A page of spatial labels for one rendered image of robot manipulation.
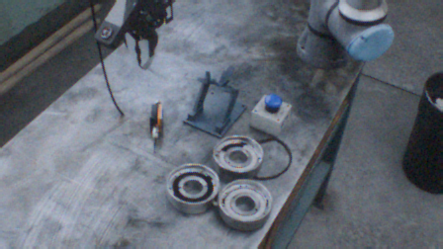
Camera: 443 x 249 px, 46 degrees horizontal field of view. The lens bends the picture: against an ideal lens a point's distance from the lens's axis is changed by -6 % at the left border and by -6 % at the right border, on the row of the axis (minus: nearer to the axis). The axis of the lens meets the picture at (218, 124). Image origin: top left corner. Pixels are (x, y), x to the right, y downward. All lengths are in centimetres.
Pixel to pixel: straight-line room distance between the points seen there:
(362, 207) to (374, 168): 23
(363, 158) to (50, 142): 153
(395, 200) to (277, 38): 101
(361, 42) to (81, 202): 71
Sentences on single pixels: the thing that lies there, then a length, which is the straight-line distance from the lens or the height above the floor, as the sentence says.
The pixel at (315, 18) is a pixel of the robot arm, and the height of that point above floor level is 93.
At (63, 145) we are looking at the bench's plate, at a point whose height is 80.
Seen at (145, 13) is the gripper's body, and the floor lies 111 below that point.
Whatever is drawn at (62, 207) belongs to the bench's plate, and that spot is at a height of 80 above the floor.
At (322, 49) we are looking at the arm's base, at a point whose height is 85.
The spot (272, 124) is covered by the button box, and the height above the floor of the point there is 83.
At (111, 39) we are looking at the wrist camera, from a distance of 101.
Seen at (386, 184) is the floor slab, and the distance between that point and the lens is 234.
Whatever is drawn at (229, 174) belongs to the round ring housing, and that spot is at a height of 83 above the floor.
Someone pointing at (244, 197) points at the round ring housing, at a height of 82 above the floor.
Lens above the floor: 166
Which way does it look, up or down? 43 degrees down
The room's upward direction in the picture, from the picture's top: 5 degrees clockwise
